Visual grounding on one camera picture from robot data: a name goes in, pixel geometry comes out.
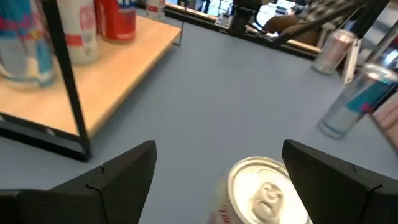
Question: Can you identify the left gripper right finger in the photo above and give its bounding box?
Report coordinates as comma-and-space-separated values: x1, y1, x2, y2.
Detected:
281, 139, 398, 224

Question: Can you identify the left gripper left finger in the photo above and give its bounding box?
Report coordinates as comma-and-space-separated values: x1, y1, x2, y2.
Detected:
51, 139, 157, 224

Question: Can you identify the silver Diet Coke can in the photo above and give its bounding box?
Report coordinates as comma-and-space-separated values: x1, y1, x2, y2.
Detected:
146, 0, 167, 22
312, 29, 357, 75
208, 156, 313, 224

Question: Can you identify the blue silver Red Bull can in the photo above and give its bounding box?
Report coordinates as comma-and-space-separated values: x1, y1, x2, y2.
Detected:
0, 0, 57, 91
317, 63, 398, 140

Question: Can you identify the white Celsius can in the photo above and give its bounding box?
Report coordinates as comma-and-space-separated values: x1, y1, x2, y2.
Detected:
57, 0, 102, 66

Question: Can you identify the red Fanta can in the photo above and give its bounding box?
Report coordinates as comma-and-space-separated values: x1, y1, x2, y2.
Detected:
95, 0, 137, 43

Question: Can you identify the person's hand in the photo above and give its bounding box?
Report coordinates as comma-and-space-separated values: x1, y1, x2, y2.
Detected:
371, 92, 398, 153

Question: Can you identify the blue grey table mat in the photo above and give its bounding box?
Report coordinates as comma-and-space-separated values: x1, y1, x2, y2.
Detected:
0, 14, 398, 224

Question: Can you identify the wooden shelf with black frame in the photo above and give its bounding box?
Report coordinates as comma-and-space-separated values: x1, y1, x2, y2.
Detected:
0, 0, 187, 163

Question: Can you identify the black table frame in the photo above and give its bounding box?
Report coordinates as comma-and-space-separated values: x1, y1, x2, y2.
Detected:
136, 0, 389, 62

